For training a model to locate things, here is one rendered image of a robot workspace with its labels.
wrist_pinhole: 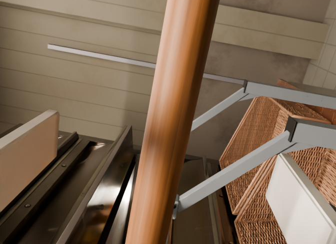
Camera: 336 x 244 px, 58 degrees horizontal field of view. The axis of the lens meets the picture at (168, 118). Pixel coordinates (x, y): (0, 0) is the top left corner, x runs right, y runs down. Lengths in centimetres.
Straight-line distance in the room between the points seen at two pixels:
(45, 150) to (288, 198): 13
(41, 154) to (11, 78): 333
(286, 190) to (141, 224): 10
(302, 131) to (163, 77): 48
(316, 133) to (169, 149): 48
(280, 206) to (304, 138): 47
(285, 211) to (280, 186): 2
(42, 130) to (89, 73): 299
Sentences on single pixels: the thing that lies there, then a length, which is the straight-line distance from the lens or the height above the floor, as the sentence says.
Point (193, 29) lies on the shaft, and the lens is 18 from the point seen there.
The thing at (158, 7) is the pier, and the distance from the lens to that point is 277.
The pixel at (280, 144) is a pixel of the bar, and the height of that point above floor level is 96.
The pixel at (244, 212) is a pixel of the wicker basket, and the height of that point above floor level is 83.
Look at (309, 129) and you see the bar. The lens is 64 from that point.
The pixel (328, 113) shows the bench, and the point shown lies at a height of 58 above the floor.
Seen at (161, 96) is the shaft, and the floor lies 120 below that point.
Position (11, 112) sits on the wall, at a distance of 362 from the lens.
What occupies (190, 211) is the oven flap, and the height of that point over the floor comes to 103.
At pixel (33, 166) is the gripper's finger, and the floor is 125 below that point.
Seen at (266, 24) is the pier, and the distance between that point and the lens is 284.
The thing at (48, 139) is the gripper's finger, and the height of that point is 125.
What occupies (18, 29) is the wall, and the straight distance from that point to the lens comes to 336.
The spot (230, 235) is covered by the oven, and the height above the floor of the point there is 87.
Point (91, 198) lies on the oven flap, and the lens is 108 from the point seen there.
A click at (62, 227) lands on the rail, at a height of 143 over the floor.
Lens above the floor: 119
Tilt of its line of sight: level
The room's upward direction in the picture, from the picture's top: 79 degrees counter-clockwise
